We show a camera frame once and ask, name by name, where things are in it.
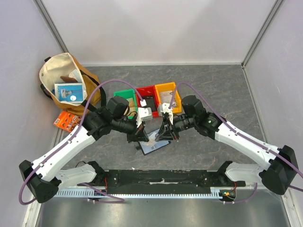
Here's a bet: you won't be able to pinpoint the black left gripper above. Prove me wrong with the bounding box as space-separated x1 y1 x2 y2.
112 116 149 144

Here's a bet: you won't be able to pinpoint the white patterned VIP card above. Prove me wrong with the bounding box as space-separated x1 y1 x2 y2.
142 132 164 149

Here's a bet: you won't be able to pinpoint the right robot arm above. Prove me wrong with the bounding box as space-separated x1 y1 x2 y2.
156 95 299 195

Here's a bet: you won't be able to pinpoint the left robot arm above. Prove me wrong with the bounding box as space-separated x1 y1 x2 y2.
19 96 152 203

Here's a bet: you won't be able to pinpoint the gold card rear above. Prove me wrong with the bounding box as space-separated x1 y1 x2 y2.
127 98 135 108

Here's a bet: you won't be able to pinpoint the black cards in bin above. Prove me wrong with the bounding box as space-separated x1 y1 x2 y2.
143 95 158 113

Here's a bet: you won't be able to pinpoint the white patterned card stack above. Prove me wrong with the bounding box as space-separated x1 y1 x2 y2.
159 90 173 104

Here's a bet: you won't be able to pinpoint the green plastic bin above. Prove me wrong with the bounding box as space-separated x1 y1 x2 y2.
114 89 138 119

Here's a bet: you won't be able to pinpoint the red plastic bin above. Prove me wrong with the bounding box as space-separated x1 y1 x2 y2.
137 85 159 117

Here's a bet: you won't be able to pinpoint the yellow plastic bin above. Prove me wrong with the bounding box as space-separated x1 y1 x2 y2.
155 82 182 114

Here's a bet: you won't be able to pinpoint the orange snack packet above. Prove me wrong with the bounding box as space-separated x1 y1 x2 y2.
53 111 81 132

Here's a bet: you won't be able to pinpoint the blue white booklet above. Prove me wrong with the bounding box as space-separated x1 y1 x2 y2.
54 83 86 104

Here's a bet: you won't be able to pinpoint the silver foil packet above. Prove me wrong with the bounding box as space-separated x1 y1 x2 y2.
69 69 82 83

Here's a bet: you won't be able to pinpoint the brown wallet in bag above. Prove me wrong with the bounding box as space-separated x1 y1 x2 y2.
60 76 78 83

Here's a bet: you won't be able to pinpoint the mustard canvas tote bag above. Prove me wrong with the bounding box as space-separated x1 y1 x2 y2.
39 52 107 116

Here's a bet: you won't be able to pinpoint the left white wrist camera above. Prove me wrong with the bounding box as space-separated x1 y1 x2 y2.
136 99 153 128

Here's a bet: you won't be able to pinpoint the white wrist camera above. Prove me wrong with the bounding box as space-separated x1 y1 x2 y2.
157 103 173 117
136 99 153 128

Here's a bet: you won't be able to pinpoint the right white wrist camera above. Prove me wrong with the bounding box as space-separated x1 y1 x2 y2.
157 103 173 117

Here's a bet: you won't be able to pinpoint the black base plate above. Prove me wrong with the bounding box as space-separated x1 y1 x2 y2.
89 170 246 195

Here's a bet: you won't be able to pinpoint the grey cable duct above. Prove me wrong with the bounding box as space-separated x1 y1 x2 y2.
55 188 224 198

